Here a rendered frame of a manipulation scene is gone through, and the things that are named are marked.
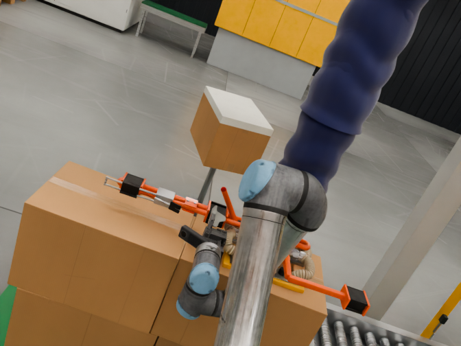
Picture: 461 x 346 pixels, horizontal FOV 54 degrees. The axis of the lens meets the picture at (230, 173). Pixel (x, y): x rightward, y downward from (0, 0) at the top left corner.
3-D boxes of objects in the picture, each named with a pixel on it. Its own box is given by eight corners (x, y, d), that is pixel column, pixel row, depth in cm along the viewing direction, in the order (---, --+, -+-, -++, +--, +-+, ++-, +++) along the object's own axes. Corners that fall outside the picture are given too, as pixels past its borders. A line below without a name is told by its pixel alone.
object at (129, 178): (143, 189, 184) (146, 178, 182) (138, 197, 177) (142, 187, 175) (123, 182, 183) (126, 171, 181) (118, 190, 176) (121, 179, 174)
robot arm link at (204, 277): (183, 290, 144) (194, 267, 140) (188, 267, 156) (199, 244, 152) (211, 301, 145) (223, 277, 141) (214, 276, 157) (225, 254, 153)
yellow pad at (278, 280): (300, 278, 188) (305, 269, 186) (302, 294, 179) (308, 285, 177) (223, 252, 184) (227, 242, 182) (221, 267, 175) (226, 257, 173)
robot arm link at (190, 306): (206, 325, 153) (220, 298, 148) (174, 319, 149) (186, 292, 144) (203, 304, 161) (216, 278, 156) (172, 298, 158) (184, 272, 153)
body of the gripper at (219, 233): (220, 246, 171) (218, 265, 160) (199, 238, 170) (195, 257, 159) (228, 229, 168) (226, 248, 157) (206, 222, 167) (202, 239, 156)
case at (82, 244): (169, 274, 223) (195, 208, 206) (148, 334, 186) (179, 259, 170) (51, 231, 218) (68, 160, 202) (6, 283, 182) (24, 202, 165)
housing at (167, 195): (172, 201, 185) (175, 191, 183) (169, 209, 178) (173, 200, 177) (156, 195, 184) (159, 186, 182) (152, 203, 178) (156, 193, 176)
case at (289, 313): (286, 318, 225) (320, 256, 209) (285, 384, 189) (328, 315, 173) (172, 275, 223) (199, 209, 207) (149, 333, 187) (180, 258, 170)
